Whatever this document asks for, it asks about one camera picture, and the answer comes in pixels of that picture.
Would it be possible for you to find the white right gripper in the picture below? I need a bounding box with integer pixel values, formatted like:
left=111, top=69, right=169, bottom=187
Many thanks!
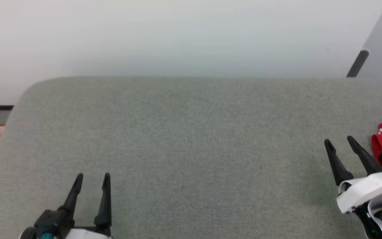
left=324, top=135, right=382, bottom=239

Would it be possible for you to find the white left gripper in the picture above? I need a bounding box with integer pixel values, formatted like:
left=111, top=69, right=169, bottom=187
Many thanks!
left=19, top=172, right=114, bottom=239

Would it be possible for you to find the dark grey bar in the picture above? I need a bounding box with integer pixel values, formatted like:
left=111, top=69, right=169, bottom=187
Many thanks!
left=346, top=50, right=369, bottom=78

